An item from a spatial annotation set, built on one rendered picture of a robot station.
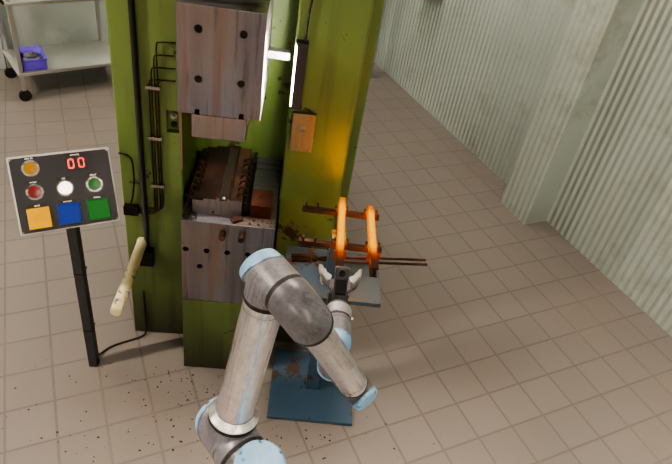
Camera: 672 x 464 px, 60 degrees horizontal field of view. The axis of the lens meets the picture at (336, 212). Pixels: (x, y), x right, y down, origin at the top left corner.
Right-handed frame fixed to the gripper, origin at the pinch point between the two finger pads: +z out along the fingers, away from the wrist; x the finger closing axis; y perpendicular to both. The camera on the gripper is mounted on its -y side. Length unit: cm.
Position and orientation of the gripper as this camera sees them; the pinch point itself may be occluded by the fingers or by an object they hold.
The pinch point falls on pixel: (340, 265)
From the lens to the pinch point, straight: 211.0
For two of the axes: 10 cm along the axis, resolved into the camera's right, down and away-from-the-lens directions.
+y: -1.4, 8.0, 5.9
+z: 0.4, -5.9, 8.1
